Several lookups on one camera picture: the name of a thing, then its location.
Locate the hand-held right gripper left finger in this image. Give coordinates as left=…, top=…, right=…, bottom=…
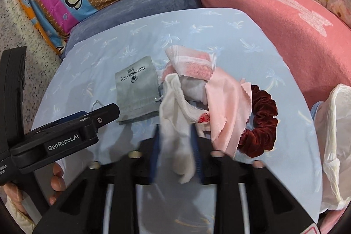
left=32, top=126, right=162, bottom=234

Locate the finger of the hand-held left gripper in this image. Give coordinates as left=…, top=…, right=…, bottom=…
left=31, top=103, right=120, bottom=138

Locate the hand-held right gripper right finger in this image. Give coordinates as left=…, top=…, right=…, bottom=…
left=189, top=124, right=319, bottom=234

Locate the grey drawstring pouch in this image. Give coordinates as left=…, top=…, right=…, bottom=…
left=115, top=56, right=162, bottom=124

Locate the bin with white plastic liner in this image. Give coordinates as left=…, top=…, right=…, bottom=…
left=311, top=83, right=351, bottom=214

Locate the person's left hand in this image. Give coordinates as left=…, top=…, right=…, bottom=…
left=0, top=162, right=66, bottom=216

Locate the grey speckled cloth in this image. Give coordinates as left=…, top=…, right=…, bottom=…
left=0, top=0, right=62, bottom=125

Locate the pink satin swatch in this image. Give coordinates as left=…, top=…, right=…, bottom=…
left=204, top=67, right=253, bottom=156

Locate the light blue palm-print tablecloth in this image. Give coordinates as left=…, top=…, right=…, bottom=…
left=31, top=9, right=324, bottom=234

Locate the dark red velvet scrunchie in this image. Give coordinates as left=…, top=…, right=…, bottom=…
left=237, top=84, right=279, bottom=159

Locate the woven fabric swatch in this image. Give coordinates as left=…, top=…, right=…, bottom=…
left=165, top=45, right=218, bottom=78

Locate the blue-grey cushion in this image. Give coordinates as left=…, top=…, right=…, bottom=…
left=59, top=0, right=203, bottom=59

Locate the pink blanket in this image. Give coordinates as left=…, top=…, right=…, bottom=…
left=156, top=0, right=351, bottom=114

